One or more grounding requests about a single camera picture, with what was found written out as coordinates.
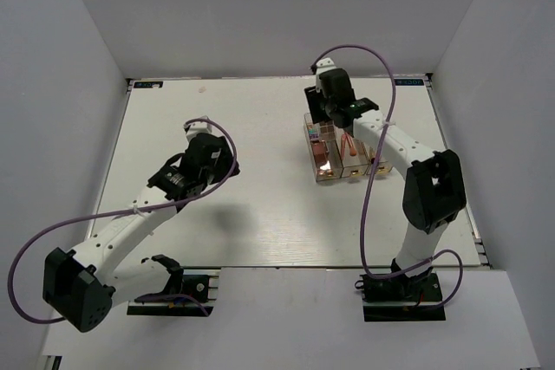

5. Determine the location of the colourful square eyeshadow palette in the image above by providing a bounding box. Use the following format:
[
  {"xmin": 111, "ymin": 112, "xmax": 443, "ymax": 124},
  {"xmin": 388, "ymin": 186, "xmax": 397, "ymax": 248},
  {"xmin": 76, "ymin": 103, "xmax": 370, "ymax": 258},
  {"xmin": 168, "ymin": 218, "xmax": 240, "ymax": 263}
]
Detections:
[{"xmin": 307, "ymin": 125, "xmax": 320, "ymax": 141}]

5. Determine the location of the orange makeup brush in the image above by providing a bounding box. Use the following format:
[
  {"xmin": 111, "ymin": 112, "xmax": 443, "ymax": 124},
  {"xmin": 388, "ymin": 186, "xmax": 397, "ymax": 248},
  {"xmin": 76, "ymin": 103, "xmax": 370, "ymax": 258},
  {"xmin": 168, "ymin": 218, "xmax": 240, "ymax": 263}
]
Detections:
[{"xmin": 340, "ymin": 133, "xmax": 347, "ymax": 161}]

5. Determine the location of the pink blush palette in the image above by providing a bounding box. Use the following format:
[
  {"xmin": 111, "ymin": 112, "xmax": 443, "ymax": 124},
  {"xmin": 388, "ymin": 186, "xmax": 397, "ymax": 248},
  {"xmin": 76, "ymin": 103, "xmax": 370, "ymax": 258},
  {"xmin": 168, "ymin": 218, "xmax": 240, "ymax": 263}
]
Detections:
[{"xmin": 311, "ymin": 141, "xmax": 334, "ymax": 177}]

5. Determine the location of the pink makeup brush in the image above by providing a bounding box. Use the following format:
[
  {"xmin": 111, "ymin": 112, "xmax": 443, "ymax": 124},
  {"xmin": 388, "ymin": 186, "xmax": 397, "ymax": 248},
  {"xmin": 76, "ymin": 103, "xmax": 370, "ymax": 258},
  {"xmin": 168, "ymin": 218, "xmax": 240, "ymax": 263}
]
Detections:
[{"xmin": 345, "ymin": 133, "xmax": 357, "ymax": 157}]

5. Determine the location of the silver eyeshadow palette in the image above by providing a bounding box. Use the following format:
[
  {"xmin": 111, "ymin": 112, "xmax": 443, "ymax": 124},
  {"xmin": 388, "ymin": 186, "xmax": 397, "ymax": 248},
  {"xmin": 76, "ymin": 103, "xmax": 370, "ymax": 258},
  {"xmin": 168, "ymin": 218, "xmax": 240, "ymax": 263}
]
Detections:
[{"xmin": 318, "ymin": 122, "xmax": 336, "ymax": 141}]

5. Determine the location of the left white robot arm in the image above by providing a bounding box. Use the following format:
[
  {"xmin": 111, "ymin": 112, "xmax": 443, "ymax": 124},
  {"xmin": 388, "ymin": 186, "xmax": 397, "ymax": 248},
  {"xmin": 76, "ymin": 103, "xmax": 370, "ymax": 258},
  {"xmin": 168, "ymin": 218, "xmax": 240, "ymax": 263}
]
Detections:
[{"xmin": 42, "ymin": 133, "xmax": 239, "ymax": 333}]

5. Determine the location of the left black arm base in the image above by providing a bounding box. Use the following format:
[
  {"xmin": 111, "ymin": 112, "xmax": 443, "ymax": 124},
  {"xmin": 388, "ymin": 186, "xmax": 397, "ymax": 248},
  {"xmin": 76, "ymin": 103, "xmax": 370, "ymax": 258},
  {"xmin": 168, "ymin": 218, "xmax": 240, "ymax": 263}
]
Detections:
[{"xmin": 127, "ymin": 269, "xmax": 220, "ymax": 317}]

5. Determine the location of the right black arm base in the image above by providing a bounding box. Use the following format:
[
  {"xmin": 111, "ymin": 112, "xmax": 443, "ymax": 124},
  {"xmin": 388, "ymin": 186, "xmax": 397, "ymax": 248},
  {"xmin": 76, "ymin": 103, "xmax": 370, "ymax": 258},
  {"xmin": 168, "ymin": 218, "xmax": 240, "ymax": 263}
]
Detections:
[{"xmin": 355, "ymin": 273, "xmax": 446, "ymax": 322}]

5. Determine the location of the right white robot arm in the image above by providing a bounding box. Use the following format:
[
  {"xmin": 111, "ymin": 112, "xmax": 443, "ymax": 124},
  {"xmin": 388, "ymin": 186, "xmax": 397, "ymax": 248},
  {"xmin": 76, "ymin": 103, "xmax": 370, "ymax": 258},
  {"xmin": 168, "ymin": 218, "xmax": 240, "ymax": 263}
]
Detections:
[{"xmin": 304, "ymin": 58, "xmax": 467, "ymax": 300}]

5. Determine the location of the left clear organizer bin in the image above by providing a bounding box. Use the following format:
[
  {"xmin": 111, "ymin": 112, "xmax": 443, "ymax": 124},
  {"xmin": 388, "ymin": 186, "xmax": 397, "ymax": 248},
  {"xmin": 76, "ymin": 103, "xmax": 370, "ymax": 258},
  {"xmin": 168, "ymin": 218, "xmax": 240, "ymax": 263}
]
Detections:
[{"xmin": 304, "ymin": 113, "xmax": 343, "ymax": 183}]

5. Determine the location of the clear organizer bin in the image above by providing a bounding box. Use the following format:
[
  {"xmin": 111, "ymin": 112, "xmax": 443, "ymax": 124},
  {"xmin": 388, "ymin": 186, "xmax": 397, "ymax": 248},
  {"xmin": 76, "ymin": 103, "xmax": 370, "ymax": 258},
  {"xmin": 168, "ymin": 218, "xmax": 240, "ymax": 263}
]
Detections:
[
  {"xmin": 363, "ymin": 144, "xmax": 393, "ymax": 176},
  {"xmin": 304, "ymin": 113, "xmax": 343, "ymax": 183},
  {"xmin": 335, "ymin": 128, "xmax": 368, "ymax": 178}
]

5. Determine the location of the middle clear organizer bin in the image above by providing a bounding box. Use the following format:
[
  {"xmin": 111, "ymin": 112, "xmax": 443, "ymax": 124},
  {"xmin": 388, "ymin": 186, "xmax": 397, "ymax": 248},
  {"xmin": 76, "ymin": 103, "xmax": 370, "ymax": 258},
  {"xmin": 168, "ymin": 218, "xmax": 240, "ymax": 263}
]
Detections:
[{"xmin": 335, "ymin": 128, "xmax": 368, "ymax": 178}]

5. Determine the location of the right clear organizer bin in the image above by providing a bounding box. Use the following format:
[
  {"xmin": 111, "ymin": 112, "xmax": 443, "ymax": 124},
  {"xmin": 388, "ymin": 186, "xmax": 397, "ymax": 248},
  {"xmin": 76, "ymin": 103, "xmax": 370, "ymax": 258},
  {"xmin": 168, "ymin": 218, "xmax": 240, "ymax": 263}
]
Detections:
[{"xmin": 363, "ymin": 144, "xmax": 393, "ymax": 176}]

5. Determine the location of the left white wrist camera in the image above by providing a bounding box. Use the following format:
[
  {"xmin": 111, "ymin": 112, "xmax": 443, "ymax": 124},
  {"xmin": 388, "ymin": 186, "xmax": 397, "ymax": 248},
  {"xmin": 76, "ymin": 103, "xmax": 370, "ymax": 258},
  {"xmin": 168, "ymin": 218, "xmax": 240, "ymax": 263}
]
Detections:
[{"xmin": 183, "ymin": 116, "xmax": 212, "ymax": 141}]

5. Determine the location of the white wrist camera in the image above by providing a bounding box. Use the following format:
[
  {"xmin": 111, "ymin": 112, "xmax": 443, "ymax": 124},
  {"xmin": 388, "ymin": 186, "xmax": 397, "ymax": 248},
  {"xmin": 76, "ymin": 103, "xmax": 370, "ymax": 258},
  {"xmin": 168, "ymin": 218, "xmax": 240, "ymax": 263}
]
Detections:
[
  {"xmin": 310, "ymin": 57, "xmax": 336, "ymax": 88},
  {"xmin": 183, "ymin": 116, "xmax": 212, "ymax": 141}
]

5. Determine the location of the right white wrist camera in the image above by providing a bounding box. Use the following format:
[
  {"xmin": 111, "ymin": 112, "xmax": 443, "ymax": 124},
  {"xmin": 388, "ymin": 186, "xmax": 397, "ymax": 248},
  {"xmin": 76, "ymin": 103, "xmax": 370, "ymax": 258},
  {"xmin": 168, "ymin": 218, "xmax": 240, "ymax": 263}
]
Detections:
[{"xmin": 310, "ymin": 57, "xmax": 336, "ymax": 88}]

